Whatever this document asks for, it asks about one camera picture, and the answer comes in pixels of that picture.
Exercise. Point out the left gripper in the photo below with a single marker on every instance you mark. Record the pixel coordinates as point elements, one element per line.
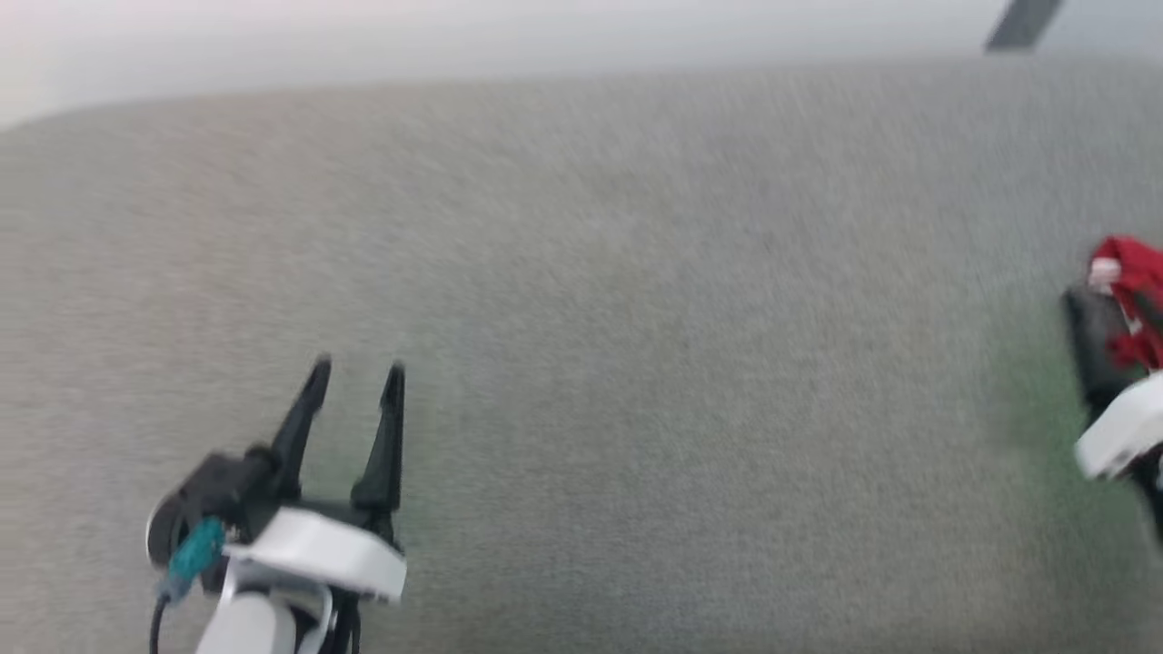
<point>218,495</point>

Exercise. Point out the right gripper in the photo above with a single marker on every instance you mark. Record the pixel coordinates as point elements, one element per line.
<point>1152,495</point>

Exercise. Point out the red and white garment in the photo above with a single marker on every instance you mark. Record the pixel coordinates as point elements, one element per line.
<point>1136,291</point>

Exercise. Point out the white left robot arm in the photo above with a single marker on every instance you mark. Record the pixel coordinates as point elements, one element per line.
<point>250,622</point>

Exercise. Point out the grey fabric sofa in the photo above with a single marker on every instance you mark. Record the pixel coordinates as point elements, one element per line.
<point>636,363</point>

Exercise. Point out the dark grey bar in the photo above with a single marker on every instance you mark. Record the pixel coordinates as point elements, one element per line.
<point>1022,23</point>

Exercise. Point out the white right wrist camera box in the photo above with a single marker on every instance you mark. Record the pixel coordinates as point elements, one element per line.
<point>1122,436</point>

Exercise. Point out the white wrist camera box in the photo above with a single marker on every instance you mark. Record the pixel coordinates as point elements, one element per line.
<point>1122,436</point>
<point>318,549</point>

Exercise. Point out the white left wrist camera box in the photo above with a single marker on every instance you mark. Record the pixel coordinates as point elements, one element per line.
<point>318,549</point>

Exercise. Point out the teal left camera plug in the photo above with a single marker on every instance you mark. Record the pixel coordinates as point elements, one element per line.
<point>195,549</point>

